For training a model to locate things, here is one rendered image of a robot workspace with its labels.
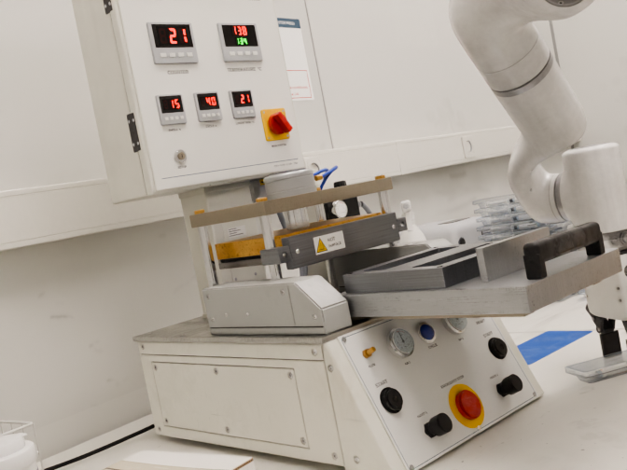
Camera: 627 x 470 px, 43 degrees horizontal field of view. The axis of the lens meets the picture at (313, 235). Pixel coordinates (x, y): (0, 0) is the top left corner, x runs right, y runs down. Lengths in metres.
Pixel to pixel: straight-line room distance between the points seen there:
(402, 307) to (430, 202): 1.51
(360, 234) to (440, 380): 0.25
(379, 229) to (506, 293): 0.38
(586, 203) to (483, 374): 0.30
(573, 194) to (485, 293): 0.39
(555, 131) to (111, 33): 0.68
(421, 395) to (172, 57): 0.65
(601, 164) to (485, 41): 0.30
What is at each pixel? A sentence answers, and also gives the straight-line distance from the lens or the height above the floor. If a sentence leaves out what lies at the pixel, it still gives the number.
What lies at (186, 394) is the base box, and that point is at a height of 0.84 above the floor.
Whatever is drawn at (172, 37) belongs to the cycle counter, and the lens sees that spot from 1.31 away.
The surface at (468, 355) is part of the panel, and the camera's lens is 1.15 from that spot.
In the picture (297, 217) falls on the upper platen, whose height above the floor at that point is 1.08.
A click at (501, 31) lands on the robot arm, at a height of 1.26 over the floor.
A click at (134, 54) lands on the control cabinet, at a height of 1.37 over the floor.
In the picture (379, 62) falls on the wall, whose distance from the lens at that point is 2.37.
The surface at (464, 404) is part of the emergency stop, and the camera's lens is 1.09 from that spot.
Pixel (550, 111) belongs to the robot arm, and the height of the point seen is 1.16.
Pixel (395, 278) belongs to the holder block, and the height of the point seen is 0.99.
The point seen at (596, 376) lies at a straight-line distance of 1.27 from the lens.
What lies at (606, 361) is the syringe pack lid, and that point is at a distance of 1.30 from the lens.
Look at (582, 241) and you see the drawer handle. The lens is 0.98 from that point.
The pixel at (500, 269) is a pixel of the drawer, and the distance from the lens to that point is 0.95.
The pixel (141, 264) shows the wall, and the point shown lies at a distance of 1.61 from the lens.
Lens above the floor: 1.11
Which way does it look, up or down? 3 degrees down
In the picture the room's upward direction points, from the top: 11 degrees counter-clockwise
